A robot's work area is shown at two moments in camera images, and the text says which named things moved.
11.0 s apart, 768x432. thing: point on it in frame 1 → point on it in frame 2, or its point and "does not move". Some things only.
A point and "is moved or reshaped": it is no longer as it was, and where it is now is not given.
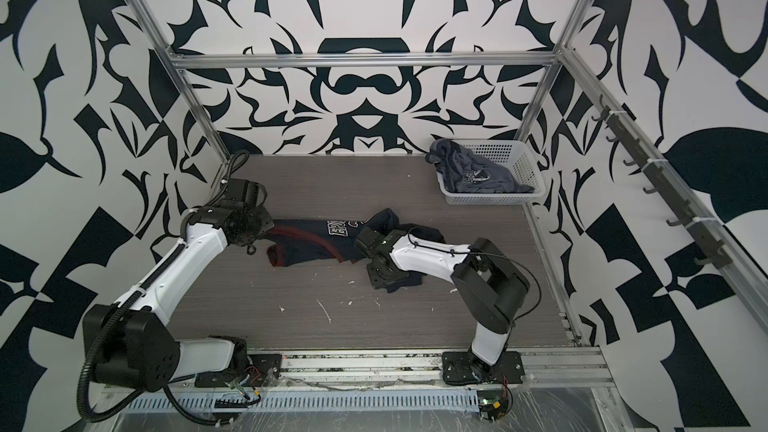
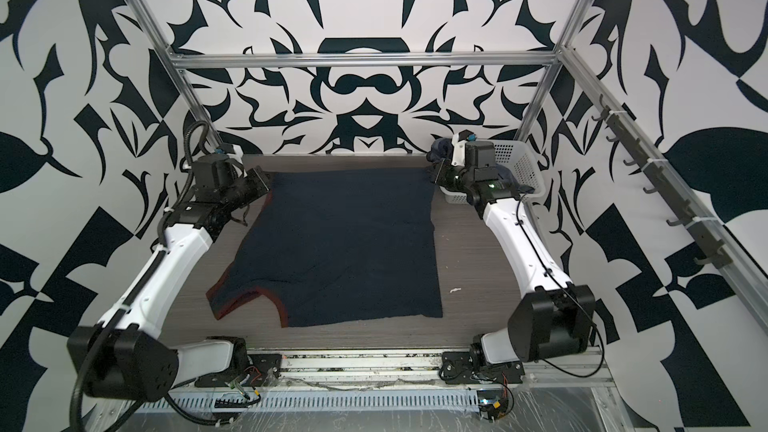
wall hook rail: x=661 y=184 does not move
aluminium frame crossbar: x=361 y=60 does not move
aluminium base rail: x=566 y=370 does not move
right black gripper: x=375 y=280 → x=443 y=176
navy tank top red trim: x=296 y=242 is moved or reshaped
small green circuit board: x=492 y=404 does not move
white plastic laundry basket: x=515 y=156 does not move
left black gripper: x=266 y=223 → x=260 y=182
